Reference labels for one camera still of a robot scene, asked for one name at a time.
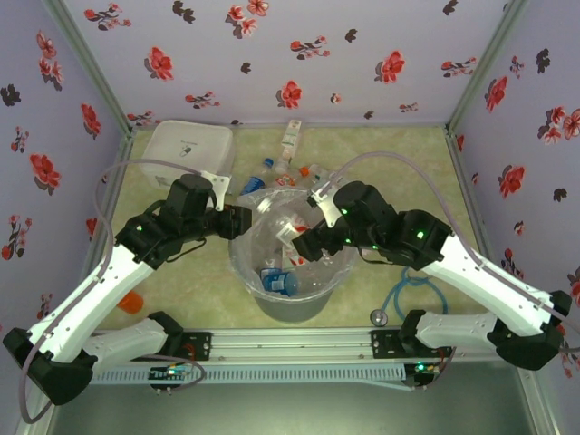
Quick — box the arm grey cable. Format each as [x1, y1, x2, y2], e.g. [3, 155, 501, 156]
[322, 151, 580, 353]
[17, 158, 205, 425]

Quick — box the bottle blue label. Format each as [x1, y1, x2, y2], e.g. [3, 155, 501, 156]
[259, 266, 301, 299]

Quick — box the white slotted cable duct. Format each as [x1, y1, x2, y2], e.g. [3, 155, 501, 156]
[92, 364, 405, 387]

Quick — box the aluminium frame post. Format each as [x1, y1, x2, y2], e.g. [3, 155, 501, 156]
[43, 0, 136, 133]
[446, 0, 532, 132]

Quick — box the white bottle green label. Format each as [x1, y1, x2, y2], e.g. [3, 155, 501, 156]
[279, 119, 305, 160]

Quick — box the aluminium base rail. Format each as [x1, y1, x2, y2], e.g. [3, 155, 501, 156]
[90, 328, 543, 363]

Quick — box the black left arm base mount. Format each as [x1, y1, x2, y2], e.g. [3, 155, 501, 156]
[171, 332, 213, 363]

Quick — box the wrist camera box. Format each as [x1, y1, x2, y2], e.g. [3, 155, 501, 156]
[307, 180, 345, 227]
[198, 169, 232, 212]

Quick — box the left arm grey cable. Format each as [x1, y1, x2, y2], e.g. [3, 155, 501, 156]
[17, 158, 205, 425]

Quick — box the blue stethoscope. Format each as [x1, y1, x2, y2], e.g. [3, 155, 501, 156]
[370, 266, 450, 327]

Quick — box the clear bottle red label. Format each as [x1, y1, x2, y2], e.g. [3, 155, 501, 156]
[274, 216, 312, 269]

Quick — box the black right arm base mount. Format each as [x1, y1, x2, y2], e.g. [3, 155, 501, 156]
[370, 329, 454, 359]

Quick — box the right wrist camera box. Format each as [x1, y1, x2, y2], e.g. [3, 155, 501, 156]
[307, 180, 345, 227]

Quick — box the white plastic storage box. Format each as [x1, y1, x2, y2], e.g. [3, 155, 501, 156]
[138, 120, 237, 189]

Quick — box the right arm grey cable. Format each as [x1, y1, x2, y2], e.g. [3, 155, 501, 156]
[322, 151, 580, 353]

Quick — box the grey round bin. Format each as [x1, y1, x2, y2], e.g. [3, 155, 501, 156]
[229, 188, 357, 324]

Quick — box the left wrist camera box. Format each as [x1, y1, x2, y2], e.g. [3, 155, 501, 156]
[198, 169, 232, 212]

